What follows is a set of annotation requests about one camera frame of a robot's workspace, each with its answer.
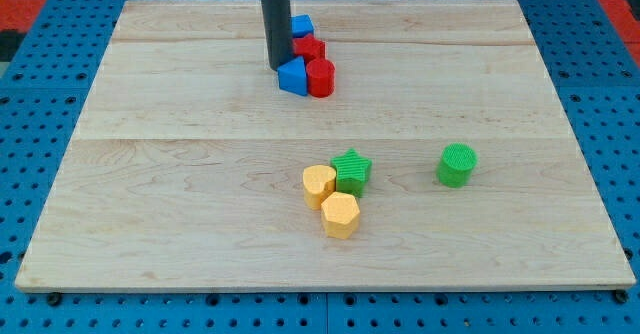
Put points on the blue triangle block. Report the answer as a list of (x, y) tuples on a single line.
[(292, 76)]

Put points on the red cylinder block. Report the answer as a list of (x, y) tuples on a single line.
[(320, 77)]

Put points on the yellow hexagon block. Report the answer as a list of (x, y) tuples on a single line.
[(340, 214)]

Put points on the blue cube block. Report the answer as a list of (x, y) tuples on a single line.
[(302, 25)]

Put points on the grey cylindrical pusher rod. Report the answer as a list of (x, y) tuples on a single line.
[(278, 32)]

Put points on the yellow heart block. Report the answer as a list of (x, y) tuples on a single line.
[(319, 182)]

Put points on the green cylinder block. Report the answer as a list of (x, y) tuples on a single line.
[(456, 165)]

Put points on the green star block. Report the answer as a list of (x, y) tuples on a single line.
[(352, 172)]

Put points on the light wooden board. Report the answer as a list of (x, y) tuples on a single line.
[(184, 171)]

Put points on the red star block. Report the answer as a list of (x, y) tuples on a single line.
[(309, 48)]

